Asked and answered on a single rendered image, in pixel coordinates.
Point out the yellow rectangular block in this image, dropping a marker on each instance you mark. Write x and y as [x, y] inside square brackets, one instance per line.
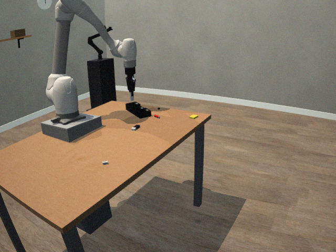
[193, 116]

